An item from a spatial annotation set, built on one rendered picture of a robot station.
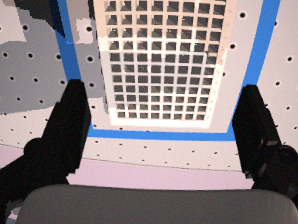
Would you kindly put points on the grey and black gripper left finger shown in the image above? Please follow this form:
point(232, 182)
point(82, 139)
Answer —
point(61, 146)

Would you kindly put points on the blue tape outline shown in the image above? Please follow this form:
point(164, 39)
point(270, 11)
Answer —
point(61, 22)

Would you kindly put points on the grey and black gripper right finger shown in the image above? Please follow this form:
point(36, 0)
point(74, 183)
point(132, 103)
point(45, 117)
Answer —
point(263, 158)

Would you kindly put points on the white well plate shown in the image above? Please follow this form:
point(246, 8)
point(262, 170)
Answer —
point(132, 31)

